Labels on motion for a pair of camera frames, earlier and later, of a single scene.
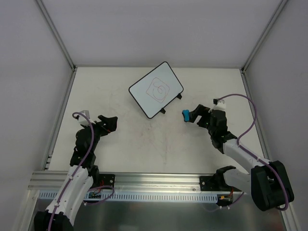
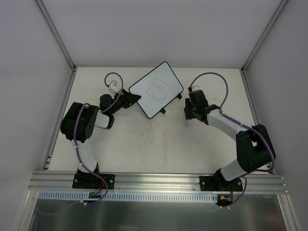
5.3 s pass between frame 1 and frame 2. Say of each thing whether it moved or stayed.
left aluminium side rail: stayed
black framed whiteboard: stayed
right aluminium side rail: stayed
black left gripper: moved
